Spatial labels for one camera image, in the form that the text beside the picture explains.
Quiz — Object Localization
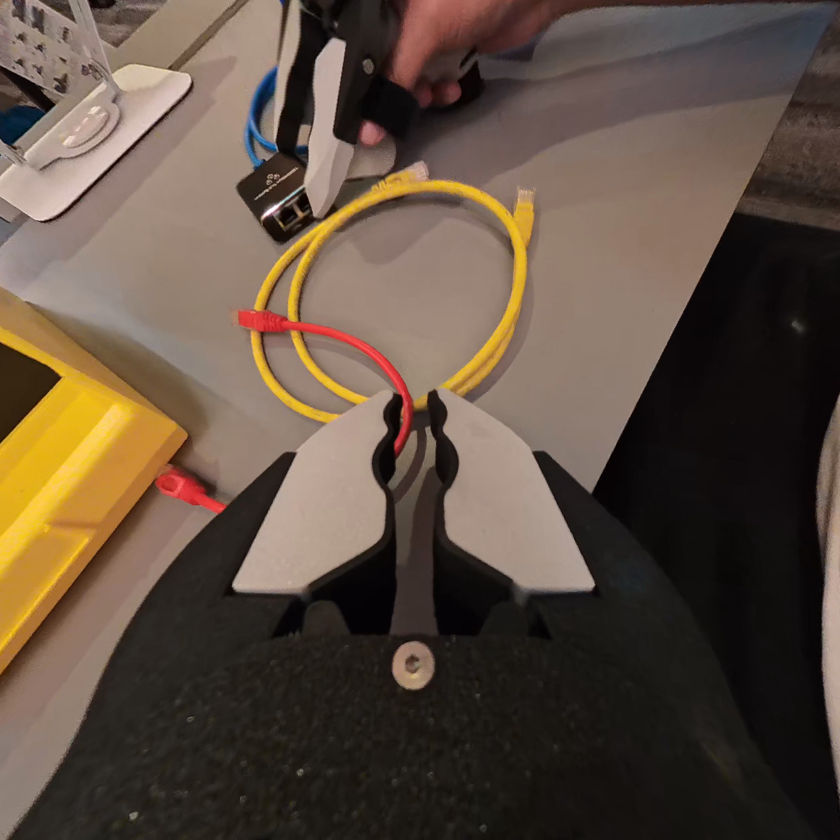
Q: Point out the blue ethernet cable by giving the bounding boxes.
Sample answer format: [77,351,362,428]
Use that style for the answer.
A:
[244,64,309,173]

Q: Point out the yellow plastic bin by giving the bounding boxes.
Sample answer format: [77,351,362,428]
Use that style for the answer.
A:
[0,289,190,677]

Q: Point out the person's right hand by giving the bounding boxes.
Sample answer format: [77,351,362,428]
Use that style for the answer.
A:
[357,0,567,147]

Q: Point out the yellow ethernet cable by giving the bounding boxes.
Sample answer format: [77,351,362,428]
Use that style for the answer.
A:
[251,161,538,424]

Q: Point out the printed pattern board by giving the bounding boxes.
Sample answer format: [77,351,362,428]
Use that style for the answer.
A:
[0,0,116,101]

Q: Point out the person's pale clothing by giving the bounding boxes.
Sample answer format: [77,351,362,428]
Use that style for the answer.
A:
[815,394,840,795]

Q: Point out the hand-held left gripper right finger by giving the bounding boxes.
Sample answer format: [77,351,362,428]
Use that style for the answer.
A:
[427,389,598,601]

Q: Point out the white stand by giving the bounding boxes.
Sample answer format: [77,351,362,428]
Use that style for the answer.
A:
[0,63,193,223]

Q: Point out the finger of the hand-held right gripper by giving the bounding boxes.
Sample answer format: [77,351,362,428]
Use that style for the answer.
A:
[304,36,357,219]
[273,0,317,156]

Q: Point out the black two-port ethernet adapter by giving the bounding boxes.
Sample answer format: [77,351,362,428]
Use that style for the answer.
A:
[236,154,318,245]

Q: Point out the red ethernet cable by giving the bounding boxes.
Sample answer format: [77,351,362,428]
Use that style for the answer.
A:
[154,308,416,517]

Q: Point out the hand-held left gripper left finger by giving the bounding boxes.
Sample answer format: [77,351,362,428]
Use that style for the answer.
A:
[231,389,404,601]

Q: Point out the person's right forearm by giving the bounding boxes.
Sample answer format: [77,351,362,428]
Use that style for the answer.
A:
[538,0,664,27]

